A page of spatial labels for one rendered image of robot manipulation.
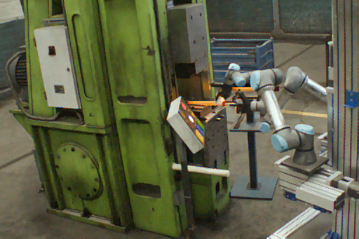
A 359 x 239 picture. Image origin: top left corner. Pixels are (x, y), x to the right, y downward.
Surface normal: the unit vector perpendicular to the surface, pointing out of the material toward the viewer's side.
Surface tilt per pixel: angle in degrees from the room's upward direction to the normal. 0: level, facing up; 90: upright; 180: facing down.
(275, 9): 90
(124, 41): 89
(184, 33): 90
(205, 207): 89
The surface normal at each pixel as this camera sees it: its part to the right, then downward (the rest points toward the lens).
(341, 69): -0.77, 0.28
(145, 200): -0.48, 0.32
